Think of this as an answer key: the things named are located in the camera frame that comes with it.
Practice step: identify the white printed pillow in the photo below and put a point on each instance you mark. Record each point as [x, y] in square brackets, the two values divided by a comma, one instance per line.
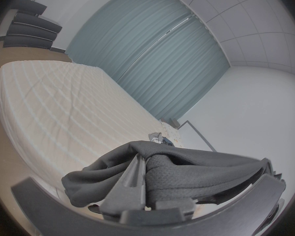
[173, 134]

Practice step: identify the grey bedside table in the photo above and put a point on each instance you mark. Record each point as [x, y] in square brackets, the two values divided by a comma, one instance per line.
[174, 122]

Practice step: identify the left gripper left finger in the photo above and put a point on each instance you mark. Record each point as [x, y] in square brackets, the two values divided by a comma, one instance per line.
[130, 188]

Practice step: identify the black chest of drawers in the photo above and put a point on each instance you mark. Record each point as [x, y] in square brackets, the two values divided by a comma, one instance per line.
[32, 31]

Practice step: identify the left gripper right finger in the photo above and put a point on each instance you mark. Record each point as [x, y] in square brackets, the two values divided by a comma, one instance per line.
[174, 204]

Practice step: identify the pile of clothes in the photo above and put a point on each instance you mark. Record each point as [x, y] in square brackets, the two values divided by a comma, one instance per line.
[154, 137]

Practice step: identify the black T-shirt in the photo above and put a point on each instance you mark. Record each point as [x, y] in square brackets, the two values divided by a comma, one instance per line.
[186, 171]

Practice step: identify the bed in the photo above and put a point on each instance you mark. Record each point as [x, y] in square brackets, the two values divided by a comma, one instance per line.
[64, 107]

